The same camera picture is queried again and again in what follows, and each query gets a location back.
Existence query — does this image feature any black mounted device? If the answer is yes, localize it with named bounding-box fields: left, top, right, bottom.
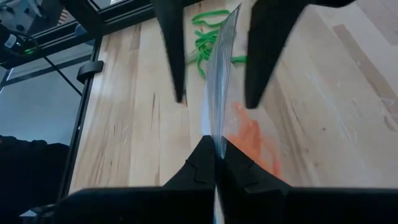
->
left=0, top=23, right=41, bottom=65

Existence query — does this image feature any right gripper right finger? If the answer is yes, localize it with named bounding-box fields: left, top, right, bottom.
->
left=216, top=140, right=398, bottom=224

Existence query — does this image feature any person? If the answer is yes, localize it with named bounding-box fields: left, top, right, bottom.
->
left=0, top=134, right=72, bottom=224

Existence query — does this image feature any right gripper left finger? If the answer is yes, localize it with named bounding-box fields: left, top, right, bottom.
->
left=54, top=135, right=217, bottom=224

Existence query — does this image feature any green rubber band pile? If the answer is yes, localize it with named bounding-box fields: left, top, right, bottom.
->
left=185, top=9, right=249, bottom=80

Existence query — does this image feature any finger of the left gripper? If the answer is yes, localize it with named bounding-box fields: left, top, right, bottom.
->
left=244, top=0, right=312, bottom=110
left=151, top=0, right=187, bottom=103

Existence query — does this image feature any clear zip bag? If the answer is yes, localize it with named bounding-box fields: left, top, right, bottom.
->
left=201, top=2, right=285, bottom=185

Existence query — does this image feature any black aluminium table frame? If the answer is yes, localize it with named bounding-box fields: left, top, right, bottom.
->
left=0, top=0, right=200, bottom=206

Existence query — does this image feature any orange rubber band pile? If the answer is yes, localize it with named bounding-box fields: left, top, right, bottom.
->
left=225, top=101, right=283, bottom=180

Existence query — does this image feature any black mat striped edge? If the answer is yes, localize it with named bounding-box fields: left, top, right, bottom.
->
left=57, top=8, right=70, bottom=26

